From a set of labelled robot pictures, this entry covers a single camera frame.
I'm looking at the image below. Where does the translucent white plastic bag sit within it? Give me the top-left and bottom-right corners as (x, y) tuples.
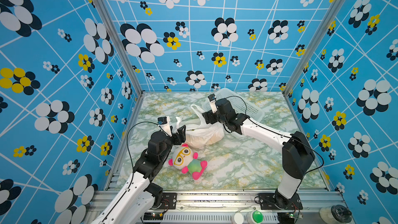
(176, 104), (225, 149)

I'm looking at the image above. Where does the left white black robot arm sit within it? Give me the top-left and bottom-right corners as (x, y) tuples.
(92, 125), (186, 224)

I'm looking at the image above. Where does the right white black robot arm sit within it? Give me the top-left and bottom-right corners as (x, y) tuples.
(202, 94), (315, 209)

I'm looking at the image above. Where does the white plastic mesh basket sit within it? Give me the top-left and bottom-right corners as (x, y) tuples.
(215, 88), (265, 122)

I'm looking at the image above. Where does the colourful plush toy with glasses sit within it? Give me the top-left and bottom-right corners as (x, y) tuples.
(168, 143), (208, 180)

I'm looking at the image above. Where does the white round button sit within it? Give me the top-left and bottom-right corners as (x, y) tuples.
(231, 213), (244, 224)

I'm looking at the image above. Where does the green round button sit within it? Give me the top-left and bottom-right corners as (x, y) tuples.
(247, 210), (264, 224)

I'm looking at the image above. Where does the clear tape roll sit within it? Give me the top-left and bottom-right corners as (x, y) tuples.
(319, 205), (352, 224)

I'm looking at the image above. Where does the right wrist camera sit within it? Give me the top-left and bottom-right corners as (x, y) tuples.
(208, 94), (218, 114)

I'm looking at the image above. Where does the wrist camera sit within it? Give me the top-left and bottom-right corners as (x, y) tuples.
(208, 94), (218, 114)
(158, 116), (172, 136)

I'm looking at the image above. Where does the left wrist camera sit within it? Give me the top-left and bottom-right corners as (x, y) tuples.
(158, 116), (172, 136)

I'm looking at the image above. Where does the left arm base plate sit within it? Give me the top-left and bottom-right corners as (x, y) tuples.
(151, 192), (177, 210)

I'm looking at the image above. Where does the aluminium front rail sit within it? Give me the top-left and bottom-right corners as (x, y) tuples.
(84, 189), (347, 224)

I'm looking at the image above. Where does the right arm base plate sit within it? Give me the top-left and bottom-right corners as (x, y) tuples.
(257, 193), (303, 211)

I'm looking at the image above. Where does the left aluminium corner post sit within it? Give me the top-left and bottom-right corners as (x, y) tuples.
(94, 0), (143, 98)

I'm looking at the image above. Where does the aluminium corner post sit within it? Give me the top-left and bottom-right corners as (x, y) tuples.
(283, 0), (346, 98)
(94, 0), (143, 98)

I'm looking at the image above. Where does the right aluminium corner post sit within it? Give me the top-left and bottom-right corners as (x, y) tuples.
(283, 0), (346, 98)

